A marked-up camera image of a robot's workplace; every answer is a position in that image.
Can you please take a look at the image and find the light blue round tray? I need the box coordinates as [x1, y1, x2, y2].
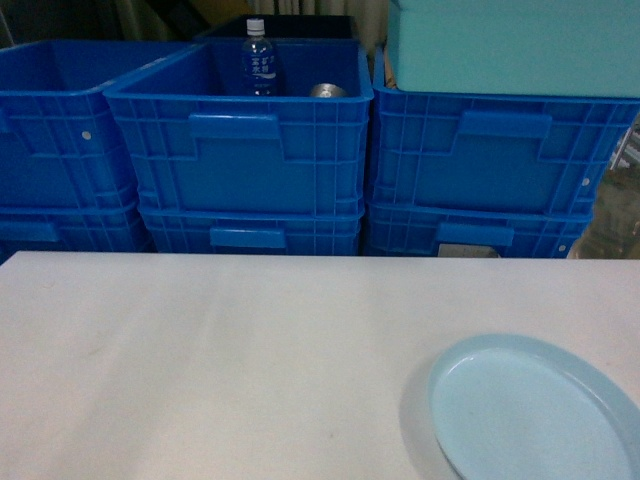
[427, 335, 639, 479]

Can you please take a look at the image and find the blue crate bottom middle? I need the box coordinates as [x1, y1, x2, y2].
[138, 201, 364, 256]

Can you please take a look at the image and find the blue crate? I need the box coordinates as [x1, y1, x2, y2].
[367, 49, 639, 216]
[105, 40, 373, 218]
[362, 203, 593, 259]
[1, 40, 184, 210]
[138, 201, 364, 256]
[1, 202, 156, 261]

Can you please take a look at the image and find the blue crate bottom right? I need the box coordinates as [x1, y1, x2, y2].
[362, 203, 593, 259]

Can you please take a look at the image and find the blue crate top middle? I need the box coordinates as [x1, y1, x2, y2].
[105, 40, 373, 218]

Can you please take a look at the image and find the blue water bottle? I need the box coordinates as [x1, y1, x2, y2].
[241, 18, 278, 96]

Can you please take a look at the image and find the blue crate bottom left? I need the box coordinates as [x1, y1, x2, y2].
[1, 202, 156, 261]

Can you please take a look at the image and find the blue crate top right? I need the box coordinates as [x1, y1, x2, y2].
[367, 49, 639, 216]

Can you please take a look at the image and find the blue crate top left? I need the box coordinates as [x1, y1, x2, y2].
[1, 40, 184, 210]

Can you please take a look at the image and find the teal foam box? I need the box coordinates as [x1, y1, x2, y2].
[387, 1, 639, 98]

